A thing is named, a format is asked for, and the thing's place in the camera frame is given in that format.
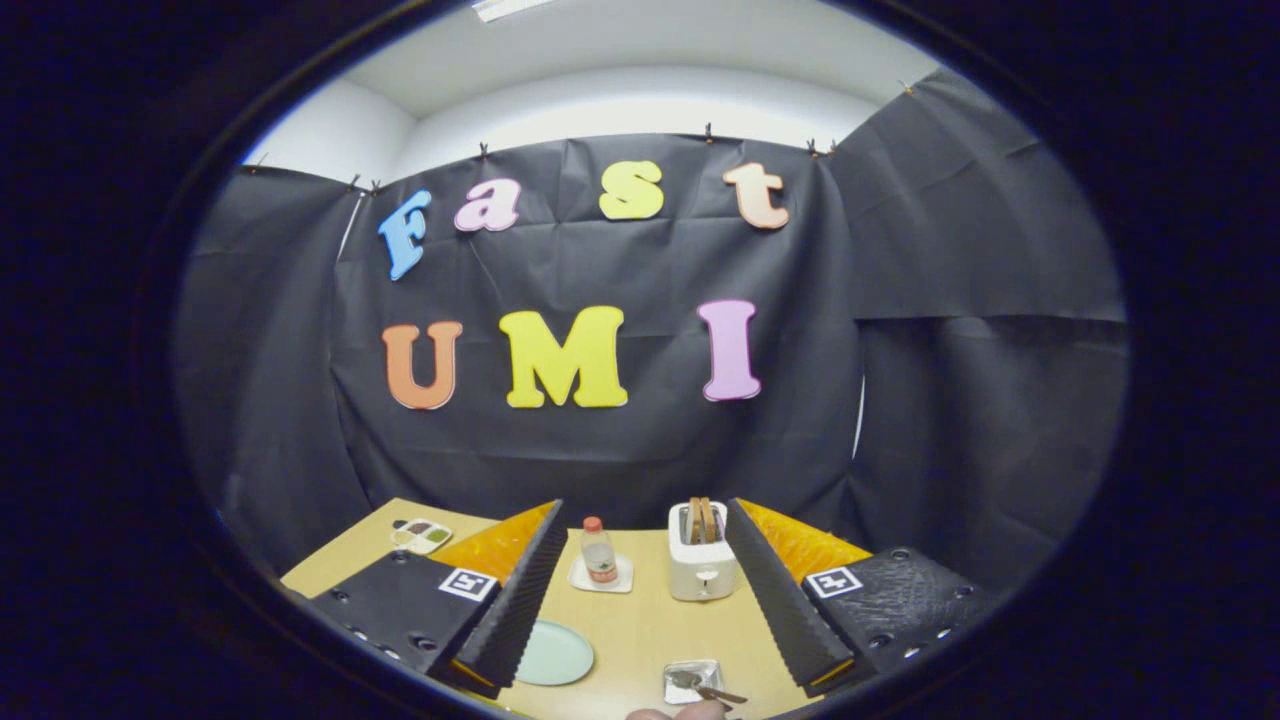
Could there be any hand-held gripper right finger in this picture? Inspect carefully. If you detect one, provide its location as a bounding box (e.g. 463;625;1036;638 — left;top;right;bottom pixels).
724;498;996;698

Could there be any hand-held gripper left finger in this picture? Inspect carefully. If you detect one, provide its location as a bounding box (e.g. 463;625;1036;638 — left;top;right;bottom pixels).
310;500;568;698

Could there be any light green plate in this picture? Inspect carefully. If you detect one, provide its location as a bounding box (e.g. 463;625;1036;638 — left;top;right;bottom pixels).
515;620;595;687

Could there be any white toaster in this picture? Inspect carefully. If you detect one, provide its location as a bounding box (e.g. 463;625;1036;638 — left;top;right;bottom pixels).
668;500;739;602

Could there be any clear water bottle red cap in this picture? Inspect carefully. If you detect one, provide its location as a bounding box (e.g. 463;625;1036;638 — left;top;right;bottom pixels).
582;516;618;585

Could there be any clear square cutlery basket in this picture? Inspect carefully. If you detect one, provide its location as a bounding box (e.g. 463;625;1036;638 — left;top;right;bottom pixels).
663;659;725;706

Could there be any white square coaster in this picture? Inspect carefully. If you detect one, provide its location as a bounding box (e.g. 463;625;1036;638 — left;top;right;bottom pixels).
568;553;635;594

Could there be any white divided sauce dish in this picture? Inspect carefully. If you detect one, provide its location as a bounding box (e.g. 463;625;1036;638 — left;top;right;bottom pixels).
390;518;453;556

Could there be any black backdrop cloth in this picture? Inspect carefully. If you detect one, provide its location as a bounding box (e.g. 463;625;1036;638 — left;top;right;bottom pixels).
175;68;1129;601

